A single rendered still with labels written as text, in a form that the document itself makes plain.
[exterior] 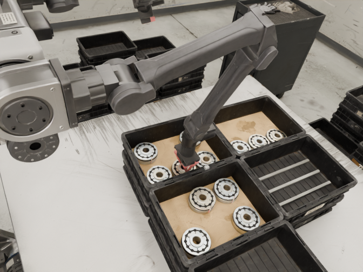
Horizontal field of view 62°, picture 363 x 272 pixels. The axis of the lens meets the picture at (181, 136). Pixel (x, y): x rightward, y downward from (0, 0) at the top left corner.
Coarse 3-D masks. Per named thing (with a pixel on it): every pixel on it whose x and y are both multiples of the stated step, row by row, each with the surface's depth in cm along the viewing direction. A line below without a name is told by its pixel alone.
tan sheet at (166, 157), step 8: (176, 136) 142; (160, 144) 137; (168, 144) 138; (176, 144) 139; (160, 152) 134; (168, 152) 135; (160, 160) 131; (168, 160) 131; (144, 168) 127; (168, 168) 128
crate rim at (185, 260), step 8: (232, 160) 122; (216, 168) 119; (184, 176) 114; (192, 176) 114; (248, 176) 118; (168, 184) 112; (256, 184) 115; (152, 192) 107; (264, 192) 113; (152, 200) 106; (160, 208) 104; (160, 216) 102; (280, 216) 107; (168, 224) 100; (264, 224) 104; (272, 224) 104; (168, 232) 99; (248, 232) 101; (256, 232) 101; (232, 240) 98; (176, 248) 95; (216, 248) 96; (184, 256) 93; (200, 256) 93; (184, 264) 93
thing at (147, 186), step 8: (168, 120) 134; (176, 120) 135; (144, 128) 129; (128, 144) 122; (224, 144) 128; (128, 152) 121; (232, 152) 125; (136, 160) 117; (224, 160) 122; (136, 168) 116; (200, 168) 117; (144, 176) 112; (176, 176) 113; (144, 184) 111; (152, 184) 110; (160, 184) 110
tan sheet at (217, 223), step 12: (240, 192) 124; (168, 204) 116; (180, 204) 117; (216, 204) 119; (228, 204) 119; (240, 204) 120; (168, 216) 113; (180, 216) 113; (192, 216) 114; (204, 216) 114; (216, 216) 115; (228, 216) 116; (180, 228) 110; (204, 228) 111; (216, 228) 111; (228, 228) 112; (180, 240) 107; (216, 240) 108; (228, 240) 109
